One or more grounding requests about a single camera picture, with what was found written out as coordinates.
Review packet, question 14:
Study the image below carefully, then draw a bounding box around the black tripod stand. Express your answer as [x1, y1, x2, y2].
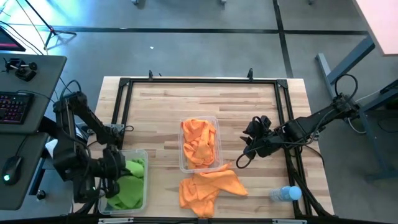
[24, 0, 77, 50]

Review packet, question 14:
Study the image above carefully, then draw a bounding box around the black computer mouse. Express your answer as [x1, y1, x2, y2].
[1, 156, 24, 187]

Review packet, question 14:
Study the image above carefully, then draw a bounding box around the white printed cloth bag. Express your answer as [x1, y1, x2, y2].
[45, 139, 60, 156]

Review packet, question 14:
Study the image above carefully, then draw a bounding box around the grey arm base bracket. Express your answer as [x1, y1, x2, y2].
[103, 123, 126, 135]

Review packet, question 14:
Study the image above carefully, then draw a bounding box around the grey table leg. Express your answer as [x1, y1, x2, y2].
[316, 34, 376, 94]

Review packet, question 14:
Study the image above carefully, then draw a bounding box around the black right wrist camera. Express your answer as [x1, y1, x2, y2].
[251, 114, 273, 131]

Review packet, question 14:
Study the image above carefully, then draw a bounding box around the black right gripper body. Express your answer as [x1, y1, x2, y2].
[253, 130, 285, 158]

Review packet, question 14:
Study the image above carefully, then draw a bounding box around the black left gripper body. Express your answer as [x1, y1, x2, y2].
[98, 148, 127, 187]

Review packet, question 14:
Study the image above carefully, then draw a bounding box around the clear water bottle blue cap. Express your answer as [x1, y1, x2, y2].
[269, 185, 302, 203]

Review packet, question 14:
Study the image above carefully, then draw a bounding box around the pink table top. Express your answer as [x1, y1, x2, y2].
[353, 0, 398, 56]

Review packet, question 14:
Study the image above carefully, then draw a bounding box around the black backlit keyboard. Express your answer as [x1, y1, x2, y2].
[0, 91, 34, 125]

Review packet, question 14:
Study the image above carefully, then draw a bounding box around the black metal table frame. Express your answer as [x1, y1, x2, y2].
[105, 76, 313, 218]

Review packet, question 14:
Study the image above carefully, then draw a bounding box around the dark side desk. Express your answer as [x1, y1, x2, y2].
[357, 77, 398, 181]

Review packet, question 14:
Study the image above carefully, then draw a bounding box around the clear plastic bin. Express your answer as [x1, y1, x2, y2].
[178, 116, 224, 174]
[98, 149, 149, 216]

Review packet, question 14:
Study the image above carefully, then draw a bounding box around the dark grey desk panel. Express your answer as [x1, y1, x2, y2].
[0, 53, 68, 134]
[0, 132, 50, 211]

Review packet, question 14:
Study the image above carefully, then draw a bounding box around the dark computer monitor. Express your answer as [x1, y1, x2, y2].
[0, 26, 26, 52]

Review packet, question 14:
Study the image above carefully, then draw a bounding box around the black clamp mount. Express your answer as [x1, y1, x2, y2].
[2, 57, 38, 82]

